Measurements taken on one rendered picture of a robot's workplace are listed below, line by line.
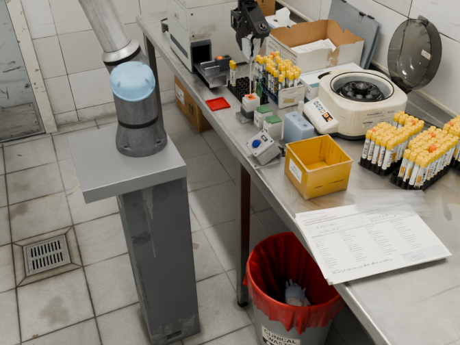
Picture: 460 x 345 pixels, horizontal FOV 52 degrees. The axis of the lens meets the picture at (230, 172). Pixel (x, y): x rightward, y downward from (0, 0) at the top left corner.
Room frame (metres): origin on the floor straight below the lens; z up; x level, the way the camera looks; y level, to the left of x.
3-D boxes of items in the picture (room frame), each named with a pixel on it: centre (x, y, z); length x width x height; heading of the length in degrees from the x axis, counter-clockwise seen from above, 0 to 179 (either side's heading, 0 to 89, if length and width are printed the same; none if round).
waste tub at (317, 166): (1.01, -0.24, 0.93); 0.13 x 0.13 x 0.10; 20
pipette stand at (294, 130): (1.17, -0.21, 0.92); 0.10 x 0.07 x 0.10; 25
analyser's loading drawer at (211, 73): (1.63, 0.08, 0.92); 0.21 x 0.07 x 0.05; 23
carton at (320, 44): (1.68, -0.32, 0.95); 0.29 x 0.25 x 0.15; 113
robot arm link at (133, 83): (1.16, 0.26, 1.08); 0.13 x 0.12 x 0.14; 13
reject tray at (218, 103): (1.43, 0.04, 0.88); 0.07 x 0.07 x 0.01; 23
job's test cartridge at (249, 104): (1.35, -0.07, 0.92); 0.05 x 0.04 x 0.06; 112
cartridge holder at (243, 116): (1.35, -0.07, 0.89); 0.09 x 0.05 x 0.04; 112
